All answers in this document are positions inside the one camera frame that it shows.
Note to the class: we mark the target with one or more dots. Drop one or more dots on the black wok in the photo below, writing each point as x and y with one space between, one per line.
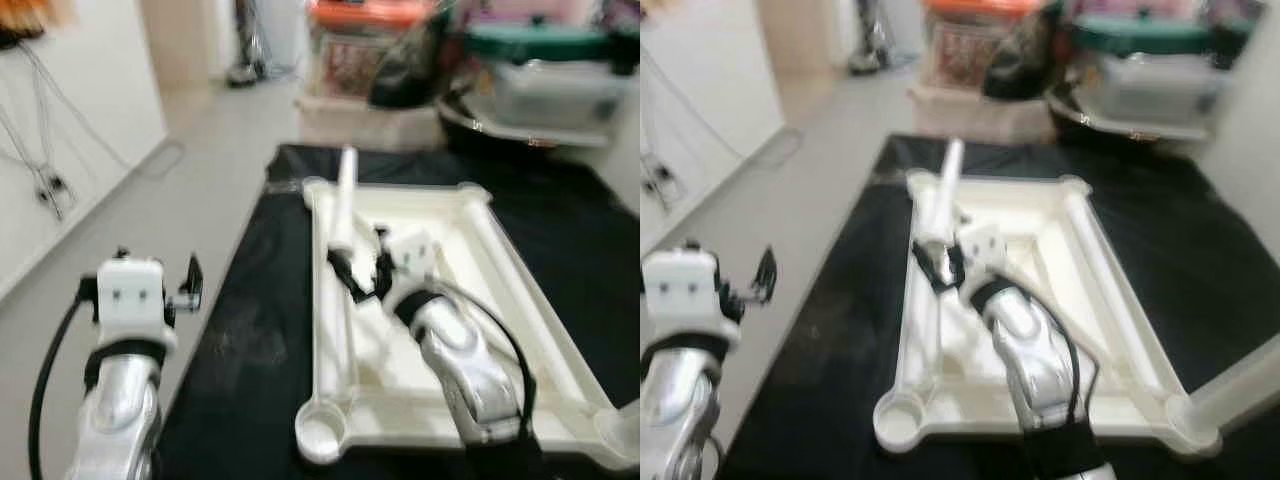
1085 120
480 130

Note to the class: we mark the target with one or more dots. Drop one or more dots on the red printed food box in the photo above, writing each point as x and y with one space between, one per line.
970 55
355 65

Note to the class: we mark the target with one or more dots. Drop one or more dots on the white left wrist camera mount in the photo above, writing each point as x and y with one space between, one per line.
130 300
680 295

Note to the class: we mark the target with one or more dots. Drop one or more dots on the orange-lidded clear storage box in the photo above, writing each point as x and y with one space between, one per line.
370 12
980 8

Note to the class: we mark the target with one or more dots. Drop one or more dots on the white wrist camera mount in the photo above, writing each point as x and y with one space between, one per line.
412 255
985 248
130 300
680 295

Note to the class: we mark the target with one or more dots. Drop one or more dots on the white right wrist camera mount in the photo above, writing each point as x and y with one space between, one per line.
412 255
985 248

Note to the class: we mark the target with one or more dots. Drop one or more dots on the green pot lid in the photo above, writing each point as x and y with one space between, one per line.
1150 35
540 42

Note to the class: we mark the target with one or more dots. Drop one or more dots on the black plastic bag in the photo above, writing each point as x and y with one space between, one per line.
1020 70
410 75

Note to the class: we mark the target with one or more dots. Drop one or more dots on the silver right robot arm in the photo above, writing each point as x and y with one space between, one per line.
1030 350
465 370

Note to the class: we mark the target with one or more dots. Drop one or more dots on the beige covered low bench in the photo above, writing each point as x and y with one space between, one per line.
970 115
360 125

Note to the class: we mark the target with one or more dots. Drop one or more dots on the black tablecloth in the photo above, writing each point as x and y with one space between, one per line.
250 300
830 300

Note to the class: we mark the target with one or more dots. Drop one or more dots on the clear plastic storage box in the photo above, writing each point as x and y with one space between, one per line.
560 95
1160 90

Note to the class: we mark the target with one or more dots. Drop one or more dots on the small floor appliance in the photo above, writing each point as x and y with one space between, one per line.
245 72
868 62

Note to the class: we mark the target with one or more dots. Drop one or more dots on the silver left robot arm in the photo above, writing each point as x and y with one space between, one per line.
675 420
120 420

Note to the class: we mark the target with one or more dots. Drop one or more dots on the white plastic children table top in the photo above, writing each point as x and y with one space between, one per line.
385 390
955 390

